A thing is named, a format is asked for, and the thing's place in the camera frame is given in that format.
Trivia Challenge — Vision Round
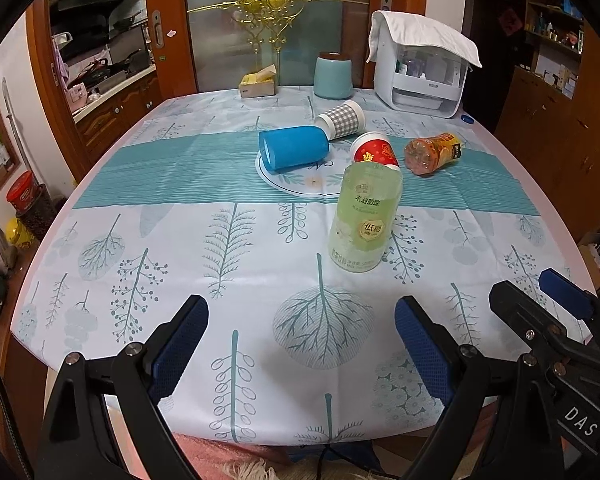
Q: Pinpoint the wooden kitchen cabinet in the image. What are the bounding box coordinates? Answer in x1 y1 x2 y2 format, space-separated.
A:
26 0 197 181

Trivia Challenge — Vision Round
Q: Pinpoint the wooden shelf with items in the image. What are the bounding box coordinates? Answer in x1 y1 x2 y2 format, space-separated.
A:
524 0 584 99

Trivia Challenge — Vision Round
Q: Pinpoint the red white paper cup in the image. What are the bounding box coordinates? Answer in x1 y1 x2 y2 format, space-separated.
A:
350 131 400 170

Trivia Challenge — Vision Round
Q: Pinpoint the orange plastic bottle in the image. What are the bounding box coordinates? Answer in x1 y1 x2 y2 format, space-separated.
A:
404 132 463 176

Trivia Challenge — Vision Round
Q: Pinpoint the frosted glass door gold ornament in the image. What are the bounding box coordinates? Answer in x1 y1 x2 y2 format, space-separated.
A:
183 0 372 94

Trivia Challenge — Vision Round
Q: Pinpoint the red plastic bucket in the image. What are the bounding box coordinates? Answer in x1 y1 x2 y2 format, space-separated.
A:
6 170 38 212

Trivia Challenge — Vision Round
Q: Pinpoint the white cloth on appliance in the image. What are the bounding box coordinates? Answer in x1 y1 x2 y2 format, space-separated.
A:
366 10 482 68

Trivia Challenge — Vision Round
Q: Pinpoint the blue plastic cup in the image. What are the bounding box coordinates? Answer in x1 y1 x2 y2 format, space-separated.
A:
258 126 329 172

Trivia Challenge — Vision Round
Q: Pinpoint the blue bottle cap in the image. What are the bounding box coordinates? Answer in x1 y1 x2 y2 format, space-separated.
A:
460 114 475 125

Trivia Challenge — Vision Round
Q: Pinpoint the grey checkered paper cup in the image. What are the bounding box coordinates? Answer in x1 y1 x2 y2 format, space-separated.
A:
314 100 366 141

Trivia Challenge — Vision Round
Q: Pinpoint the white countertop appliance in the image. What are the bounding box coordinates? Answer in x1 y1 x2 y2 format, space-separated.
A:
374 38 470 118

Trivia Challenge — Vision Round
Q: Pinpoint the light blue ceramic jar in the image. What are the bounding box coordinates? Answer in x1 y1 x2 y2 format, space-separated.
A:
313 51 353 100

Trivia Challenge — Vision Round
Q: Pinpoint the leaf pattern tablecloth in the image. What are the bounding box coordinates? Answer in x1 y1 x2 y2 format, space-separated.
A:
12 87 591 445

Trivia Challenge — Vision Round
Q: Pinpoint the yellow tissue box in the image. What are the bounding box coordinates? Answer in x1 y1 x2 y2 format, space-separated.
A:
238 64 277 99

